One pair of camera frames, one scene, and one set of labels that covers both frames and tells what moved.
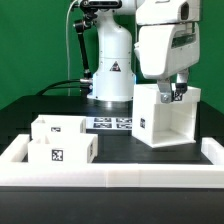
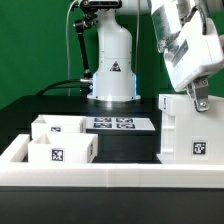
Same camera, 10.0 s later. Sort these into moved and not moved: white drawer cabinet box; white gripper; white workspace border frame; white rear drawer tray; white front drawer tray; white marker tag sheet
Moved: white gripper; white drawer cabinet box
Not moved: white marker tag sheet; white workspace border frame; white front drawer tray; white rear drawer tray
